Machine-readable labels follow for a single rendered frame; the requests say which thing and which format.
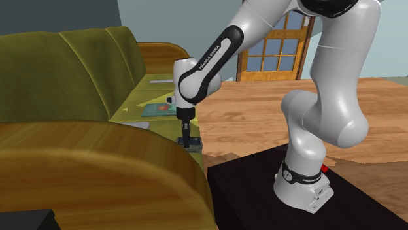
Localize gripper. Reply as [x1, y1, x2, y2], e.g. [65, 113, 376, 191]
[176, 107, 196, 149]

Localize dark blue book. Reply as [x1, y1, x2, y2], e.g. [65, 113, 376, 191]
[175, 136, 204, 154]

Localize teal book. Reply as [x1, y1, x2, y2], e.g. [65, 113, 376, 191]
[141, 102, 178, 118]

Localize grey flat slab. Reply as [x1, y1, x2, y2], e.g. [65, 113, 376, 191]
[118, 121, 151, 131]

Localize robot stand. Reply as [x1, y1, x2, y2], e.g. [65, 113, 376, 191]
[207, 142, 408, 230]

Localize wooden door with glass panes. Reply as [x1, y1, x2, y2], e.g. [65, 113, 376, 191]
[235, 9, 316, 82]

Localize olive green sofa wooden arms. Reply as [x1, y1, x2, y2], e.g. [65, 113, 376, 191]
[0, 25, 218, 230]

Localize black box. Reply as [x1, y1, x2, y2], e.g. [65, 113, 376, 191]
[0, 208, 58, 230]

